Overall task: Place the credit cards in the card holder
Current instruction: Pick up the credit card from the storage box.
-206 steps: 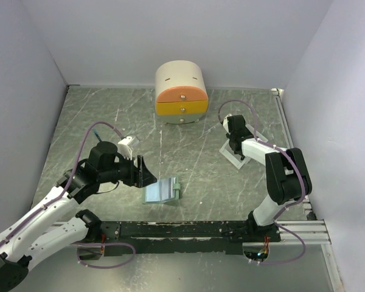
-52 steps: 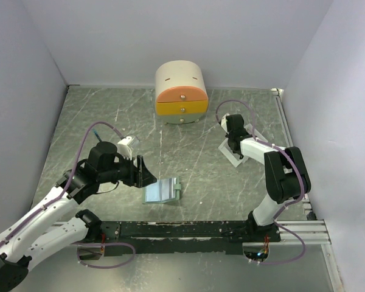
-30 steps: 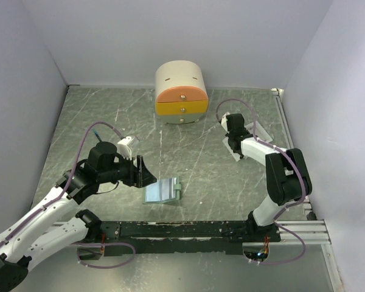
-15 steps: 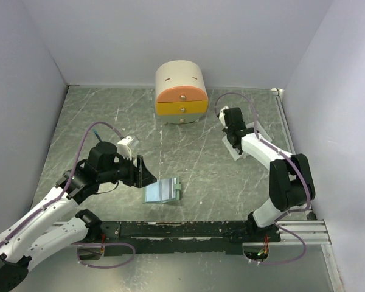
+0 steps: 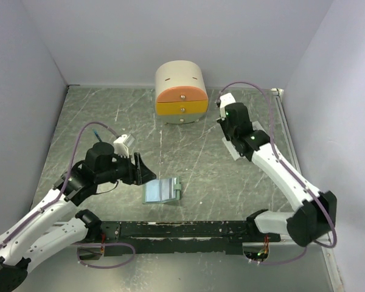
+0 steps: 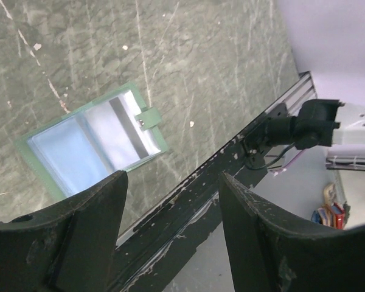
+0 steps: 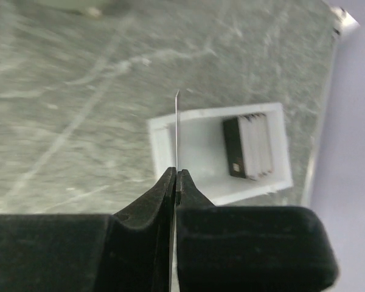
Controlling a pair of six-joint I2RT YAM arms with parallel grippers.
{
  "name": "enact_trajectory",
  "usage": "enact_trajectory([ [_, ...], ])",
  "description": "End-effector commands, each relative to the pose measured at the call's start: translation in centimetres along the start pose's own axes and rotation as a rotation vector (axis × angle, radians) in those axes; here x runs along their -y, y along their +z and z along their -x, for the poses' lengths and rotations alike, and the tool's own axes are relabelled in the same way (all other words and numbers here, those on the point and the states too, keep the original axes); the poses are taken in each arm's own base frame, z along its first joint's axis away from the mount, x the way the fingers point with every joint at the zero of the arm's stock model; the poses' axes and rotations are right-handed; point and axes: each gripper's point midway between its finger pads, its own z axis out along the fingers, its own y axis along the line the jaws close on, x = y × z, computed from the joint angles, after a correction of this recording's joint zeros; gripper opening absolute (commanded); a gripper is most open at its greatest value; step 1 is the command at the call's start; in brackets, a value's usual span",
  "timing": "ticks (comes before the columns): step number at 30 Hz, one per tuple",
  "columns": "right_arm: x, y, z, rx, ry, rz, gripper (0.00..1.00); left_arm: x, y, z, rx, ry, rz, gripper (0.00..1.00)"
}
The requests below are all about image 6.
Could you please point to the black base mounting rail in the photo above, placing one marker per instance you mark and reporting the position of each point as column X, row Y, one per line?
column 164, row 240

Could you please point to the white credit card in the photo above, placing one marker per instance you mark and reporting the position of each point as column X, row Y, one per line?
column 116, row 135

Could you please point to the mint green card holder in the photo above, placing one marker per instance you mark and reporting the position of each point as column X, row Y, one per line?
column 64, row 153

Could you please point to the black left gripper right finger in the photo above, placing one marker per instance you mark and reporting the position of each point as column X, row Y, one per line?
column 271, row 249

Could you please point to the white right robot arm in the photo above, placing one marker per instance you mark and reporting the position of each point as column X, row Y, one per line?
column 320, row 122

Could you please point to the aluminium frame rail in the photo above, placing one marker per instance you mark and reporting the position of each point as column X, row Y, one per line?
column 288, row 103

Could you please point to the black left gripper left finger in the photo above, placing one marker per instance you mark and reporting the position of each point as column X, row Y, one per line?
column 67, row 246

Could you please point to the colourful items behind table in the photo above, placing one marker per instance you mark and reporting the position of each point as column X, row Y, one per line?
column 332, row 213

